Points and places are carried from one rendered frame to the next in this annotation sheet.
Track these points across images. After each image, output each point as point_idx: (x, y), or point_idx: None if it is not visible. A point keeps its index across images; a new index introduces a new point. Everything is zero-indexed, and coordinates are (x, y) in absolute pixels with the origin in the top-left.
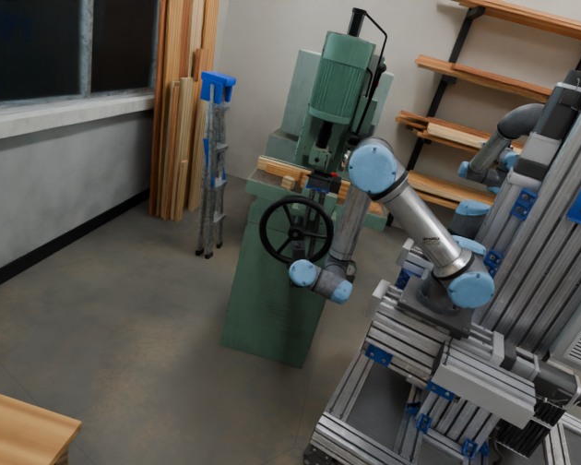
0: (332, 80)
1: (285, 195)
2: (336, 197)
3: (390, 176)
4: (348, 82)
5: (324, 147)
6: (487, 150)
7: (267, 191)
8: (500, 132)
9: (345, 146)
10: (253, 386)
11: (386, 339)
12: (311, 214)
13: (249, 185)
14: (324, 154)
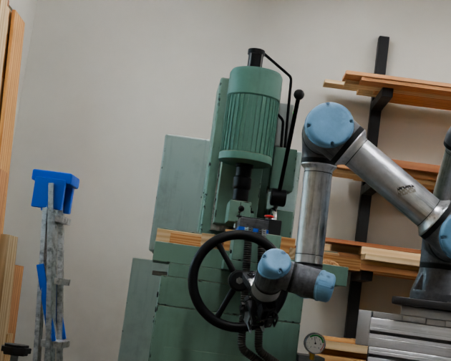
0: (245, 113)
1: (208, 255)
2: (279, 236)
3: (349, 124)
4: (263, 113)
5: (245, 198)
6: (443, 178)
7: (184, 253)
8: (449, 147)
9: (267, 210)
10: None
11: None
12: (251, 264)
13: (157, 250)
14: (248, 205)
